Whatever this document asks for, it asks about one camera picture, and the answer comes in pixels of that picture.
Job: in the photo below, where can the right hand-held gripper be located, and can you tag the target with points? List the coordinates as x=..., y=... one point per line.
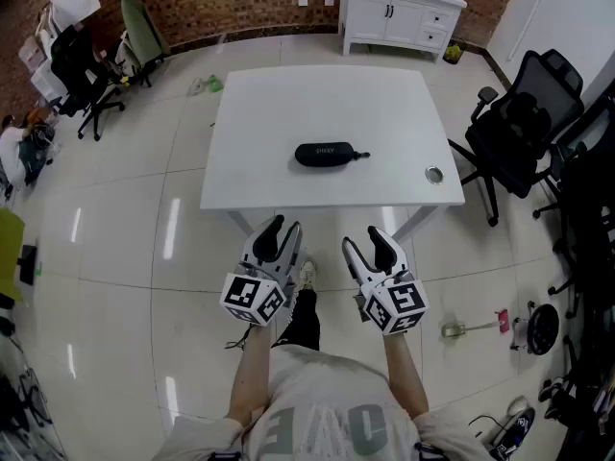
x=396, y=305

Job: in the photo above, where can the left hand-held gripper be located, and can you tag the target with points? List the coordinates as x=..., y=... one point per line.
x=250, y=296

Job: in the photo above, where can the black glasses case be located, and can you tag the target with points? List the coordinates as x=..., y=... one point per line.
x=324, y=154

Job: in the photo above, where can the person's left forearm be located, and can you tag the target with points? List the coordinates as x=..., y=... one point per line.
x=250, y=377

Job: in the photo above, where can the person's right forearm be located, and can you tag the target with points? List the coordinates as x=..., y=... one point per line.
x=406, y=377

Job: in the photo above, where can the white table leg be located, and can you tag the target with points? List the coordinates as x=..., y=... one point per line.
x=240, y=221
x=413, y=221

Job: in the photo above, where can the person's white shoe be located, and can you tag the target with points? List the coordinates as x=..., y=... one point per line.
x=307, y=274

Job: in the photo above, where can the person's left trouser leg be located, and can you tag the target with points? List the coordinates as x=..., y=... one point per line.
x=302, y=320

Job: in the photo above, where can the pink flat object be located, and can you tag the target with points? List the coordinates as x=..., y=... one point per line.
x=502, y=322

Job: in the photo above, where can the person's cream printed shirt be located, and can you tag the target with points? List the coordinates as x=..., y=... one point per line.
x=327, y=401

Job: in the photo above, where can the green bottle on floor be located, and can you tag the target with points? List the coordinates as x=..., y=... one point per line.
x=211, y=84

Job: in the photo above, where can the black round wheeled device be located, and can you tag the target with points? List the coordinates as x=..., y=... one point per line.
x=543, y=329

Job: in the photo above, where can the black mesh office chair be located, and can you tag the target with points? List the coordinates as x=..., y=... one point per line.
x=519, y=132

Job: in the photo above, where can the dark office chairs group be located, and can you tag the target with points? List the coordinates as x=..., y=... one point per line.
x=591, y=257

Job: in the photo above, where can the small bin with green contents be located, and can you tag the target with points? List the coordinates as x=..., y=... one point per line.
x=452, y=53

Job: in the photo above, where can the dark sneaker pair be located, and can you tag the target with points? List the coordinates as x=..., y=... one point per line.
x=552, y=392

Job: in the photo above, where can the white chair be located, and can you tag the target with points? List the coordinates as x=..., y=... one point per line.
x=127, y=60

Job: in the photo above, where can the white drawer cabinet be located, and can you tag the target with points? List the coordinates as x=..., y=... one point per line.
x=384, y=17

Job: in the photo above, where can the black flat box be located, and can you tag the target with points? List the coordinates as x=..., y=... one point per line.
x=29, y=264

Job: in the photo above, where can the green hanging coat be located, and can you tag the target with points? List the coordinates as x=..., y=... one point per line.
x=139, y=27

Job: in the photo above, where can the black padded office chair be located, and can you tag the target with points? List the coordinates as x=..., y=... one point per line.
x=77, y=70

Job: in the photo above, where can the yellow-green chair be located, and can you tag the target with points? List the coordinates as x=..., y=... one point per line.
x=9, y=252

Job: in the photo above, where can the white storage boxes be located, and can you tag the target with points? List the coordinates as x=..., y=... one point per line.
x=41, y=72

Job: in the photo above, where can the dark equipment clutter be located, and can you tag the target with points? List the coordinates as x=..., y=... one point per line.
x=19, y=411

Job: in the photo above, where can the white board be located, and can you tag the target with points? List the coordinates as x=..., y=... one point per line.
x=77, y=0

